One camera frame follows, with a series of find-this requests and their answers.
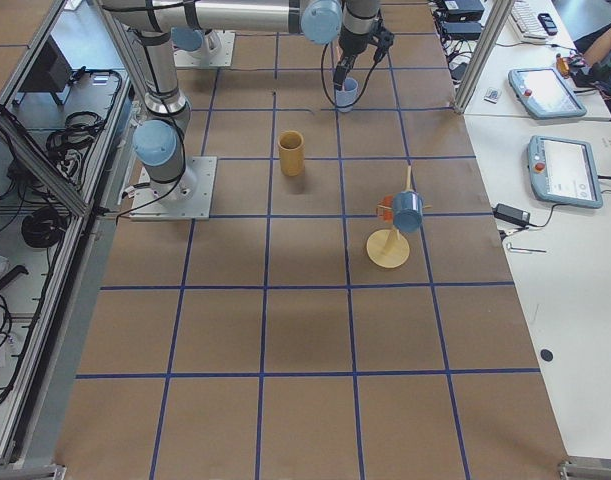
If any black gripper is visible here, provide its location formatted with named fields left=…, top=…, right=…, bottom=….
left=333, top=9, right=394, bottom=91

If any light blue cup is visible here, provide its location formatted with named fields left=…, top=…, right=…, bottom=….
left=334, top=77, right=358, bottom=113

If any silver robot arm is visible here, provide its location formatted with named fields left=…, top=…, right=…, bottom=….
left=171, top=27, right=222, bottom=58
left=99, top=1, right=394, bottom=120

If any blue cup on stand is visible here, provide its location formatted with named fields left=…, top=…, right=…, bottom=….
left=391, top=190, right=424, bottom=233

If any orange cup on stand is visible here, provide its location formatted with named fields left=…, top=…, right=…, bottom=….
left=376, top=195, right=394, bottom=223

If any bamboo cylinder holder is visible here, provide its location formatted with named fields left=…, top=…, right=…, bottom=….
left=278, top=130, right=304, bottom=177

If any black electronics box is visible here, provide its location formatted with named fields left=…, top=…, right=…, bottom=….
left=434, top=0, right=485, bottom=40

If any small white card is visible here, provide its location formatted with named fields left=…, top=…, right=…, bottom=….
left=484, top=88, right=501, bottom=104

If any wooden mug tree stand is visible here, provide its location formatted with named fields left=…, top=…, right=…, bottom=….
left=366, top=165, right=427, bottom=269

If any white keyboard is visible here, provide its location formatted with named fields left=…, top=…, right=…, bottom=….
left=508, top=1, right=549, bottom=44

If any far teach pendant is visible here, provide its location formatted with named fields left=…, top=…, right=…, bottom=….
left=508, top=68, right=586, bottom=119

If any teach pendant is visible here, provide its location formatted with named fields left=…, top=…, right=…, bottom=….
left=527, top=135, right=603, bottom=209
left=508, top=68, right=586, bottom=119

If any black power adapter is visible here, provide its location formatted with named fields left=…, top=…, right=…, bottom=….
left=492, top=203, right=530, bottom=227

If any hex key tool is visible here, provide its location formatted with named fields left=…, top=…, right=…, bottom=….
left=506, top=242, right=546, bottom=254

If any near teach pendant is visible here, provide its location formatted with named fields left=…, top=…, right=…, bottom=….
left=527, top=135, right=603, bottom=209

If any seated person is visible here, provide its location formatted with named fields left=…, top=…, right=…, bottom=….
left=575, top=23, right=611, bottom=66

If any black monitor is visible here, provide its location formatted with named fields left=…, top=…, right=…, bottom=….
left=13, top=36, right=73, bottom=105

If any black round cap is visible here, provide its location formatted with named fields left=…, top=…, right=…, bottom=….
left=540, top=349, right=554, bottom=362

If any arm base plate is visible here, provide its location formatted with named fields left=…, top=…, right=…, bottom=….
left=171, top=28, right=235, bottom=69
left=129, top=156, right=217, bottom=221

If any aluminium frame post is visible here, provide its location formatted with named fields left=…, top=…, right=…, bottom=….
left=453, top=0, right=515, bottom=114

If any black cable bundle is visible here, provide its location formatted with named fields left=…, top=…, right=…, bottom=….
left=20, top=203, right=67, bottom=248

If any aluminium side frame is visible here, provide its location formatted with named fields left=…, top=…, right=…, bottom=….
left=0, top=1, right=134, bottom=478

